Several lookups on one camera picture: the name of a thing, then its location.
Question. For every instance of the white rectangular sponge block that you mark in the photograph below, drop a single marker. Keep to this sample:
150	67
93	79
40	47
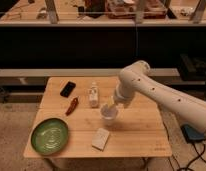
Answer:
100	138

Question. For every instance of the wooden table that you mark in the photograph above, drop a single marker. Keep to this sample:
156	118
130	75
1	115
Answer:
137	130

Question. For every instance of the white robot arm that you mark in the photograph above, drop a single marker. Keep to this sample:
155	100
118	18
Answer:
134	78

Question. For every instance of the red chili pepper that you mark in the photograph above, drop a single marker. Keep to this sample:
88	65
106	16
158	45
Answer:
72	106

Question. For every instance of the green ceramic plate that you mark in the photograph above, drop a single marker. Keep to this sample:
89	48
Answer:
50	136

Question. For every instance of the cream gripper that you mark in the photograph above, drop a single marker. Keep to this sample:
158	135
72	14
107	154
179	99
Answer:
111	102

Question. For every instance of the black smartphone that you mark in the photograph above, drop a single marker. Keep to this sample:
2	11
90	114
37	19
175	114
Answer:
68	88

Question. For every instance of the background workbench shelf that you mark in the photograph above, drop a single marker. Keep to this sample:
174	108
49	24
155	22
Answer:
103	13

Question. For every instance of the small white bottle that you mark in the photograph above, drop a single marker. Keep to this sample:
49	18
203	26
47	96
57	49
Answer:
93	95

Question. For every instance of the translucent white cup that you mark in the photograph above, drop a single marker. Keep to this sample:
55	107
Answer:
108	114

